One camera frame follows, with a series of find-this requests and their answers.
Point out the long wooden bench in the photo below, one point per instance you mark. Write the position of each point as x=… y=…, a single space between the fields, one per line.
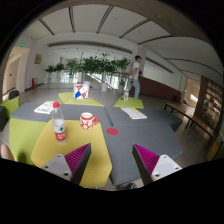
x=191 y=119

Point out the colourful geometric box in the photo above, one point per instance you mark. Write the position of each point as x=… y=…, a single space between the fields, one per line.
x=81 y=91

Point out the white magazine on left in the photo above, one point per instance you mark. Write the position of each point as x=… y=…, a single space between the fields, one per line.
x=45 y=108

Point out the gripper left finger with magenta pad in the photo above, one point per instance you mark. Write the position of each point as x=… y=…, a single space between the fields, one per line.
x=71 y=166

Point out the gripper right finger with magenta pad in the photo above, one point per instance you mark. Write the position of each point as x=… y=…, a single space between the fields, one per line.
x=151 y=166

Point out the row of potted green plants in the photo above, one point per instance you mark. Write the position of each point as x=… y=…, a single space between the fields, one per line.
x=112 y=73

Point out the red fire extinguisher box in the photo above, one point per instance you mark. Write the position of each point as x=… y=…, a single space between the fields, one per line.
x=34 y=82

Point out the red round sticker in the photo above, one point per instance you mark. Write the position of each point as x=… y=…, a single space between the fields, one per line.
x=112 y=131

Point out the small far water bottle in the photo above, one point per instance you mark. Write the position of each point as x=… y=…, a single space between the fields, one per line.
x=126 y=95

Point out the red and white patterned mug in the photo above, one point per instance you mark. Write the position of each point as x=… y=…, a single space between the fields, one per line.
x=88 y=120

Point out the wooden shelving unit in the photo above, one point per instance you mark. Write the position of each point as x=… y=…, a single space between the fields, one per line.
x=209 y=104

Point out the person in white shirt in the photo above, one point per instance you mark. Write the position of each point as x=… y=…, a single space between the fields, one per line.
x=133 y=80

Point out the clear water bottle red label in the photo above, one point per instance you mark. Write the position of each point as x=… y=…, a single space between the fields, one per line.
x=58 y=123

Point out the white and yellow booklet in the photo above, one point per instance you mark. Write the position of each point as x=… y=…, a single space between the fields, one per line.
x=133 y=113

